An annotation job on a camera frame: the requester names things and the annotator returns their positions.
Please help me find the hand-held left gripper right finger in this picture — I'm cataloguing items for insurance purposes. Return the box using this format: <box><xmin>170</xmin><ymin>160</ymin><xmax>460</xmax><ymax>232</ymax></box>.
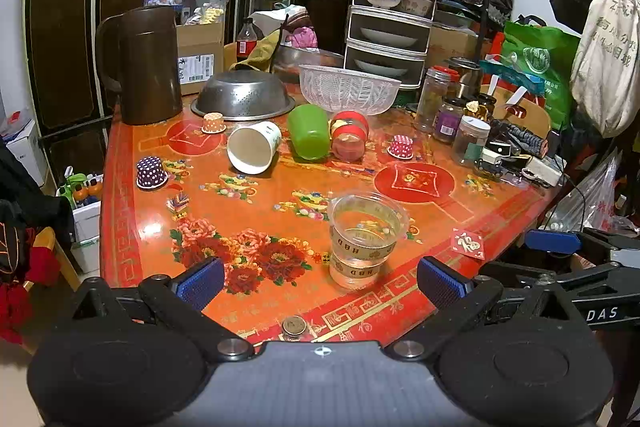
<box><xmin>392</xmin><ymin>256</ymin><xmax>593</xmax><ymax>362</ymax></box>

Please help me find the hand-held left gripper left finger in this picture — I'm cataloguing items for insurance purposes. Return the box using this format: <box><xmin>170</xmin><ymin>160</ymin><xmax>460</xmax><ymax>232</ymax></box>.
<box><xmin>74</xmin><ymin>256</ymin><xmax>255</xmax><ymax>362</ymax></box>

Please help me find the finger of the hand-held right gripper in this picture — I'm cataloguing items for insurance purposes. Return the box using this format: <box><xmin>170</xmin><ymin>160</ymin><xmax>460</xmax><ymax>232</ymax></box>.
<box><xmin>475</xmin><ymin>257</ymin><xmax>640</xmax><ymax>295</ymax></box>
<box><xmin>524</xmin><ymin>227</ymin><xmax>640</xmax><ymax>267</ymax></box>

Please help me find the clear plastic cup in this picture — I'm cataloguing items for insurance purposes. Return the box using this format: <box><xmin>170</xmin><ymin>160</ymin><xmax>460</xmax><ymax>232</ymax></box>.
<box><xmin>327</xmin><ymin>190</ymin><xmax>410</xmax><ymax>292</ymax></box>

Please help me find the white paper cup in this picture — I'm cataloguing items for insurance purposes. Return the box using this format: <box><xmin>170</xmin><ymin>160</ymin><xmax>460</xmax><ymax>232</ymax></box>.
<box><xmin>226</xmin><ymin>121</ymin><xmax>282</xmax><ymax>175</ymax></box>

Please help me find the red plastic cup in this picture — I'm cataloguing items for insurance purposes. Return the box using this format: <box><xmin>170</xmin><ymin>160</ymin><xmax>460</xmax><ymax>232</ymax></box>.
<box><xmin>329</xmin><ymin>110</ymin><xmax>371</xmax><ymax>162</ymax></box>

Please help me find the green plastic cup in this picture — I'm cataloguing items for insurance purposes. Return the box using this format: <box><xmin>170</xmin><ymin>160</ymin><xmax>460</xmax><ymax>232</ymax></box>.
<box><xmin>286</xmin><ymin>104</ymin><xmax>331</xmax><ymax>161</ymax></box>

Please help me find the red square sticker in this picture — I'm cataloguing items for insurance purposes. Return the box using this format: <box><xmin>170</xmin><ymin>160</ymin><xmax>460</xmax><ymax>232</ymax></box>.
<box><xmin>450</xmin><ymin>228</ymin><xmax>487</xmax><ymax>261</ymax></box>

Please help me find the clear plastic bag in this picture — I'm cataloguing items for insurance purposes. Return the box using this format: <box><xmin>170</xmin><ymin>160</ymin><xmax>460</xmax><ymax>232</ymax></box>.
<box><xmin>545</xmin><ymin>152</ymin><xmax>626</xmax><ymax>233</ymax></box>

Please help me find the white power strip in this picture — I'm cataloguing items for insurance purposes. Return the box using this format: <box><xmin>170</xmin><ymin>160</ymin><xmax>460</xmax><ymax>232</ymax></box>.
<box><xmin>520</xmin><ymin>154</ymin><xmax>565</xmax><ymax>188</ymax></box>

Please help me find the small coin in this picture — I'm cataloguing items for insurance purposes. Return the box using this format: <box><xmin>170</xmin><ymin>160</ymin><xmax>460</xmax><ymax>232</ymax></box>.
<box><xmin>281</xmin><ymin>315</ymin><xmax>307</xmax><ymax>338</ymax></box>

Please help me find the black ribbed roller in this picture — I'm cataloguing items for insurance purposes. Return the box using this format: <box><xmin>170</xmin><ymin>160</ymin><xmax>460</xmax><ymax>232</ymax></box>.
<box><xmin>492</xmin><ymin>119</ymin><xmax>551</xmax><ymax>158</ymax></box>

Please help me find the purple dotted paper liner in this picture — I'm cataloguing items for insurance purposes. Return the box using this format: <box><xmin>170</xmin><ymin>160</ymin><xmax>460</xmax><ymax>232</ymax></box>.
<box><xmin>136</xmin><ymin>156</ymin><xmax>169</xmax><ymax>190</ymax></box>

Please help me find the white toy bin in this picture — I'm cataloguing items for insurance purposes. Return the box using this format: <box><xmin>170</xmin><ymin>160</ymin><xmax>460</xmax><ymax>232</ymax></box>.
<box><xmin>70</xmin><ymin>199</ymin><xmax>104</xmax><ymax>275</ymax></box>

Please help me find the red floral tablecloth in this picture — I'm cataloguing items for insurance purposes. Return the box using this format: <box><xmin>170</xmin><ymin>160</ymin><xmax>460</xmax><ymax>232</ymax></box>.
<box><xmin>99</xmin><ymin>97</ymin><xmax>561</xmax><ymax>349</ymax></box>

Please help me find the glass jar white lid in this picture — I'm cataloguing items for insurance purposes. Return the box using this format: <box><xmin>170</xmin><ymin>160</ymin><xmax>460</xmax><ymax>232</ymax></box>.
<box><xmin>451</xmin><ymin>115</ymin><xmax>492</xmax><ymax>166</ymax></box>

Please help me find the pink dotted paper liner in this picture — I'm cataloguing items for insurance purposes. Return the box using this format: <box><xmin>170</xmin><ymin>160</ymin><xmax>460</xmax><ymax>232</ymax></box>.
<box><xmin>387</xmin><ymin>135</ymin><xmax>415</xmax><ymax>159</ymax></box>

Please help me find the glass jar purple label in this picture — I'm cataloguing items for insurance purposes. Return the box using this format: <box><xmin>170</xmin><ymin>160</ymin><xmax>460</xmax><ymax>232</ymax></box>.
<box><xmin>432</xmin><ymin>97</ymin><xmax>466</xmax><ymax>144</ymax></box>

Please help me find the orange dotted paper liner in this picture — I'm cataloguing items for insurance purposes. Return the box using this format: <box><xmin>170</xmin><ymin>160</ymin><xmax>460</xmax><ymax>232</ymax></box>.
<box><xmin>201</xmin><ymin>112</ymin><xmax>226</xmax><ymax>134</ymax></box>

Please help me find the green shopping bag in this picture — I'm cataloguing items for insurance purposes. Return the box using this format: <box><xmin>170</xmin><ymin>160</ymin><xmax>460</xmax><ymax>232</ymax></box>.
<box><xmin>500</xmin><ymin>19</ymin><xmax>581</xmax><ymax>130</ymax></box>

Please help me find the tall glass jar red lid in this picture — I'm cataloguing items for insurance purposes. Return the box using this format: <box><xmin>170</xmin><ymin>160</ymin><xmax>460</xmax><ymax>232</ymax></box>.
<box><xmin>414</xmin><ymin>66</ymin><xmax>460</xmax><ymax>134</ymax></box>

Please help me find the red and black cloth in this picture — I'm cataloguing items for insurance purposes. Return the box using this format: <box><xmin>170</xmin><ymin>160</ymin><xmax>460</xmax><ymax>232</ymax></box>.
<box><xmin>0</xmin><ymin>202</ymin><xmax>61</xmax><ymax>344</ymax></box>

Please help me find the steel mug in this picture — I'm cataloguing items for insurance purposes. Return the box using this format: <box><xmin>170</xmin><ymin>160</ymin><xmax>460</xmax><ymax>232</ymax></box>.
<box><xmin>447</xmin><ymin>57</ymin><xmax>483</xmax><ymax>98</ymax></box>

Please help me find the canvas tote bag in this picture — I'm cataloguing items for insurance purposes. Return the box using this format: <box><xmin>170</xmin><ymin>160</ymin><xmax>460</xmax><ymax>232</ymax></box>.
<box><xmin>570</xmin><ymin>0</ymin><xmax>640</xmax><ymax>138</ymax></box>

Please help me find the steel colander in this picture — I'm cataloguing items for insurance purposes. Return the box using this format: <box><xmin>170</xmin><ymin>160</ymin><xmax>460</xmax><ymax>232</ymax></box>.
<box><xmin>191</xmin><ymin>71</ymin><xmax>297</xmax><ymax>122</ymax></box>

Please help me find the clear plastic basket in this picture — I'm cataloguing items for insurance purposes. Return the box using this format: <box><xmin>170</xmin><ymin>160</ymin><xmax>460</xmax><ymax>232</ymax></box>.
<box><xmin>298</xmin><ymin>64</ymin><xmax>402</xmax><ymax>116</ymax></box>

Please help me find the white storage box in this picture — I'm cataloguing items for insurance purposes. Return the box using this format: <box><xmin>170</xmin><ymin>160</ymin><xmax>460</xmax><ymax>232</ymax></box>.
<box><xmin>0</xmin><ymin>119</ymin><xmax>48</xmax><ymax>188</ymax></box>

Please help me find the brown plastic kettle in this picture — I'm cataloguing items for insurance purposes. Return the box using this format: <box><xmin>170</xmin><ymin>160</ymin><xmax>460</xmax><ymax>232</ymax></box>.
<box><xmin>95</xmin><ymin>5</ymin><xmax>183</xmax><ymax>126</ymax></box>

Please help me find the white plate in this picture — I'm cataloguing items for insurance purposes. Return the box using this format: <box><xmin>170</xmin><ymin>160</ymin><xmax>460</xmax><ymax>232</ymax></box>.
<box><xmin>352</xmin><ymin>58</ymin><xmax>411</xmax><ymax>78</ymax></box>
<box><xmin>359</xmin><ymin>27</ymin><xmax>420</xmax><ymax>48</ymax></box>

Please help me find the cardboard box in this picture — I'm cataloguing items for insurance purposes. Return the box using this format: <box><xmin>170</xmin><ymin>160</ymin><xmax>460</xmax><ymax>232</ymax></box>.
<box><xmin>175</xmin><ymin>21</ymin><xmax>226</xmax><ymax>96</ymax></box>

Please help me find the olive green cloth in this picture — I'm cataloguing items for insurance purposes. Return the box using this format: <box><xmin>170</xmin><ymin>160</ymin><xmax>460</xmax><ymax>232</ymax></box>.
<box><xmin>232</xmin><ymin>29</ymin><xmax>292</xmax><ymax>72</ymax></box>

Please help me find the cola bottle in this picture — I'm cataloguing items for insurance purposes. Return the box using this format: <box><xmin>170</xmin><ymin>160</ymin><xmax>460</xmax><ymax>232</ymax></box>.
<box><xmin>235</xmin><ymin>18</ymin><xmax>259</xmax><ymax>64</ymax></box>

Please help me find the steel basin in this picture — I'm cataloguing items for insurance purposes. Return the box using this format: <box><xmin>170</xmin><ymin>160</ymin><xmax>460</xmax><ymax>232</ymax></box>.
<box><xmin>272</xmin><ymin>47</ymin><xmax>346</xmax><ymax>82</ymax></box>

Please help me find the floral white bowl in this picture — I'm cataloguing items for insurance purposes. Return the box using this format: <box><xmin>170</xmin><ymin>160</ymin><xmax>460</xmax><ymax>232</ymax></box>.
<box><xmin>400</xmin><ymin>0</ymin><xmax>436</xmax><ymax>18</ymax></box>

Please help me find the dark wooden wardrobe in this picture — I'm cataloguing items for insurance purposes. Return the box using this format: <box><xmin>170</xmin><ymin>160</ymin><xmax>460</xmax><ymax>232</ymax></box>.
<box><xmin>25</xmin><ymin>0</ymin><xmax>362</xmax><ymax>142</ymax></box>

